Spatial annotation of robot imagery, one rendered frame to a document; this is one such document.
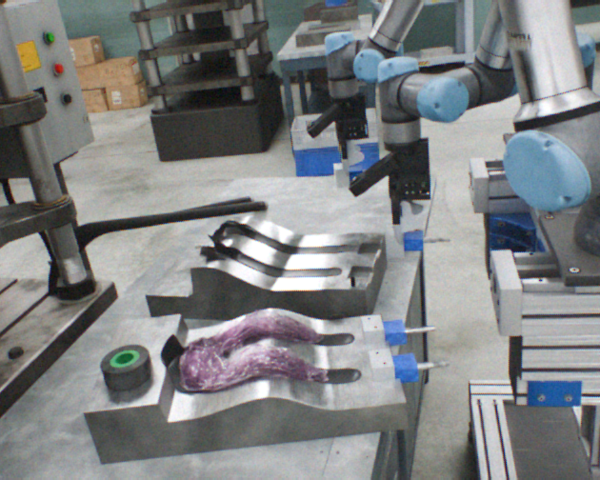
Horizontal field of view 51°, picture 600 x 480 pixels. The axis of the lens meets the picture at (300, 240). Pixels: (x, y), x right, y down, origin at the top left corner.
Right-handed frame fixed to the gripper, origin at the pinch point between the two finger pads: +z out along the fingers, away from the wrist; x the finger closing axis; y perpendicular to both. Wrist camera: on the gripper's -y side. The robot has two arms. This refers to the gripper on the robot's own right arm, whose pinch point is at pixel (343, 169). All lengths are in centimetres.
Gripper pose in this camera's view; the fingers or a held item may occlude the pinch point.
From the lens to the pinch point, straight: 173.0
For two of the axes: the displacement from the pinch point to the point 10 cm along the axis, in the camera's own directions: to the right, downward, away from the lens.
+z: 1.3, 9.0, 4.2
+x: -0.4, -4.2, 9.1
